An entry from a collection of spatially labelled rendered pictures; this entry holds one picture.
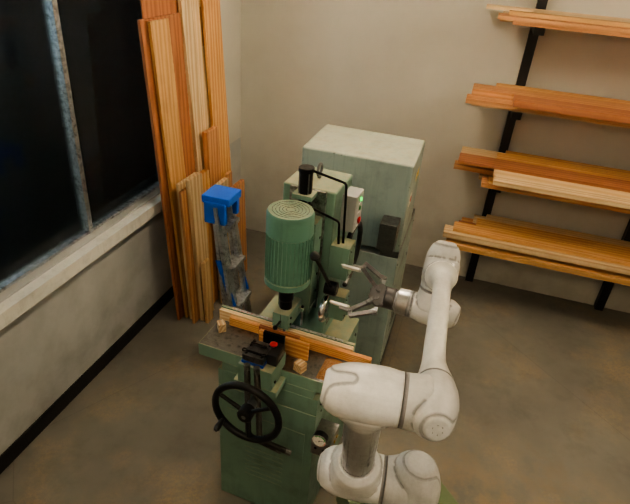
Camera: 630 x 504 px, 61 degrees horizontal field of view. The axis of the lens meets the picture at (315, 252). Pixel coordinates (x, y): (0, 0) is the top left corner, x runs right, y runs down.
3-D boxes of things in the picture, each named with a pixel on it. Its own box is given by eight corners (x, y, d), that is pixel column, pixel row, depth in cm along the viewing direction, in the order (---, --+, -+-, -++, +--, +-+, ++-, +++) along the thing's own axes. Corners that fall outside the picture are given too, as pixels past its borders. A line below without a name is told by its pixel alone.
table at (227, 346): (185, 368, 211) (184, 357, 208) (223, 324, 236) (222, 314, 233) (328, 417, 194) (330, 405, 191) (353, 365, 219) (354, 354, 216)
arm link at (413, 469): (435, 533, 169) (448, 489, 158) (378, 520, 171) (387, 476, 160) (435, 488, 183) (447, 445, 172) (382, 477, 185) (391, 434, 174)
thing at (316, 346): (229, 325, 227) (229, 317, 224) (231, 322, 228) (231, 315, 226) (369, 368, 210) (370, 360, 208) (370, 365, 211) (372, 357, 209)
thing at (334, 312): (322, 315, 227) (324, 292, 221) (327, 307, 233) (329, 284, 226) (343, 321, 224) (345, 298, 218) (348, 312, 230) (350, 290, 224)
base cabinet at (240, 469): (219, 490, 259) (216, 383, 223) (269, 407, 306) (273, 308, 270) (305, 525, 247) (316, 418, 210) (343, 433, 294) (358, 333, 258)
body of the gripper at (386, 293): (392, 314, 182) (367, 306, 185) (399, 291, 185) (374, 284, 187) (391, 309, 175) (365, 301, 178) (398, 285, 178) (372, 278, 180)
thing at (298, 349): (258, 346, 216) (259, 331, 212) (260, 344, 218) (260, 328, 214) (307, 361, 211) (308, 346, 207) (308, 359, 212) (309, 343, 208)
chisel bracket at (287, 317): (271, 328, 213) (272, 311, 209) (285, 309, 225) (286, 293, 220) (288, 333, 211) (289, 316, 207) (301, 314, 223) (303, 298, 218)
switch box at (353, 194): (338, 230, 218) (342, 194, 210) (346, 220, 227) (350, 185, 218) (353, 233, 217) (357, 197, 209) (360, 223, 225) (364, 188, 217)
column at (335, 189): (275, 326, 244) (282, 181, 207) (294, 301, 262) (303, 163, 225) (321, 340, 237) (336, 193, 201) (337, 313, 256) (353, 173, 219)
